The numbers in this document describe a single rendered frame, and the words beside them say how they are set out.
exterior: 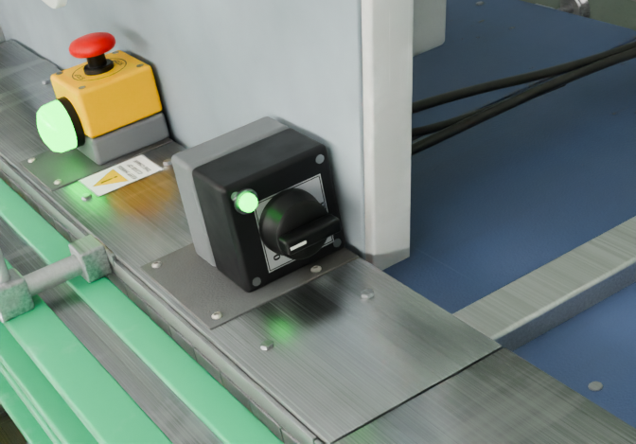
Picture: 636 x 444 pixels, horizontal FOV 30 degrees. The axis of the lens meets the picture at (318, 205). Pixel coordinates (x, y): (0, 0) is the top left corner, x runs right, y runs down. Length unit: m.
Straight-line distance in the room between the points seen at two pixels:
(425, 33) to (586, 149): 0.21
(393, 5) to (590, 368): 0.24
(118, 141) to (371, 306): 0.36
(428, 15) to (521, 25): 0.43
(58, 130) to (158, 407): 0.35
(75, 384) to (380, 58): 0.28
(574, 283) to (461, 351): 0.10
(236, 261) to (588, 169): 0.29
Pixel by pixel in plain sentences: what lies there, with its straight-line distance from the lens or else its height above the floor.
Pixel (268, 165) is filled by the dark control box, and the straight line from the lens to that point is 0.76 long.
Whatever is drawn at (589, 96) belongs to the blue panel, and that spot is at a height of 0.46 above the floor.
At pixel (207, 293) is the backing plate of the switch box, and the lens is 0.80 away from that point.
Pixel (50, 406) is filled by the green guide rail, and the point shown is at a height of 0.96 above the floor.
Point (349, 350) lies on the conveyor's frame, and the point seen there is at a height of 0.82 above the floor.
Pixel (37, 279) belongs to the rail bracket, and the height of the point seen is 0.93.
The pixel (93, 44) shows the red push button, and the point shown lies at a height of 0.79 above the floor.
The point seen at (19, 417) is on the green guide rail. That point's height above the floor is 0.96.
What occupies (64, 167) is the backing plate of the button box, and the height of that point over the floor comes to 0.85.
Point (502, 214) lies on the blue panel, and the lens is 0.86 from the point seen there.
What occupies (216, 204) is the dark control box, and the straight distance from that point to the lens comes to 0.77.
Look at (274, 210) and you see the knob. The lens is 0.76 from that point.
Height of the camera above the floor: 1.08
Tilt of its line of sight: 23 degrees down
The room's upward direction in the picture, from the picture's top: 115 degrees counter-clockwise
